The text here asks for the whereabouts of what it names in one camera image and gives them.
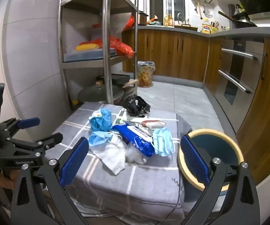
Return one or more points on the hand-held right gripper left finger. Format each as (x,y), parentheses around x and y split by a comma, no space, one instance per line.
(75,161)

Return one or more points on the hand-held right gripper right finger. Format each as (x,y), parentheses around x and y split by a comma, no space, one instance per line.
(193,159)

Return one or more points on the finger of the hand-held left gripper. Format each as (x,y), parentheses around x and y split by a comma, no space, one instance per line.
(43,141)
(29,122)

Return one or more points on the blue bin with beige rim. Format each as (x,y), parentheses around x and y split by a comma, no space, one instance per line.
(219,145)

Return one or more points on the red and white packet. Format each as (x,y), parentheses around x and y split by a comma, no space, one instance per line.
(152,123)

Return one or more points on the black plastic bag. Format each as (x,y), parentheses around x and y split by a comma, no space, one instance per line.
(137,105)

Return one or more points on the blue face mask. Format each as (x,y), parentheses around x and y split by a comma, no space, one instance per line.
(99,138)
(163,143)

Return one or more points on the white paper towel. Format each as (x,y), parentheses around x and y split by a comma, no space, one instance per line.
(112,155)

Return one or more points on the crumpled blue plastic bag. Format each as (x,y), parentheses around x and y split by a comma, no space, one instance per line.
(101,121)

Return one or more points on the small yellow object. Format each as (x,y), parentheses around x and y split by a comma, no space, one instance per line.
(75,102)

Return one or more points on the blue wet wipes pack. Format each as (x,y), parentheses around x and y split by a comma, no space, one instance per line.
(137,143)

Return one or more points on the clear plastic bag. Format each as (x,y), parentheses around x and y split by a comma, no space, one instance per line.
(135,155)

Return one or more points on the black marker pen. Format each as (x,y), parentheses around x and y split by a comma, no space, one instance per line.
(137,116)

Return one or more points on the large black wok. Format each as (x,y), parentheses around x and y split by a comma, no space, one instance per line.
(97,93)

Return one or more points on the grey metal pot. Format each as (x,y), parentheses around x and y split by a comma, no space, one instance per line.
(118,99)

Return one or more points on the grey plastic storage box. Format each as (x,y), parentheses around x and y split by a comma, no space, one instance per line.
(88,55)

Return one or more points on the yellow plastic packet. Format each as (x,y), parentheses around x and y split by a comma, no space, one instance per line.
(86,46)

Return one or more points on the stainless steel oven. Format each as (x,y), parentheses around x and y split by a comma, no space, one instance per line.
(242,75)

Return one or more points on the floral waste bin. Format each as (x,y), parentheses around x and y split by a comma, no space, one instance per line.
(145,73)

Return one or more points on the steel shelf rack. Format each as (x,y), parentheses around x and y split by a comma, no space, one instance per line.
(108,51)

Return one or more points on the wooden kitchen cabinets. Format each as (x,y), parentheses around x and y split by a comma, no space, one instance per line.
(172,51)

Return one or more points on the yellow food packet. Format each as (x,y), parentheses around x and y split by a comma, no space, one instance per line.
(207,29)

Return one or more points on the grey kitchen countertop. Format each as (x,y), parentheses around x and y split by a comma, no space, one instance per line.
(242,31)

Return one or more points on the small orange plastic bag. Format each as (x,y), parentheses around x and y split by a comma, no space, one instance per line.
(129,23)

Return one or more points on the cooking oil bottle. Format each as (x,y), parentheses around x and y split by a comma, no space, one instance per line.
(169,20)

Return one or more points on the steel cooking pot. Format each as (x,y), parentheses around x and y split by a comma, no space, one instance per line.
(142,18)

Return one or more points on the kitchen window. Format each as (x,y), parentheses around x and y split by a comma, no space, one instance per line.
(179,0)

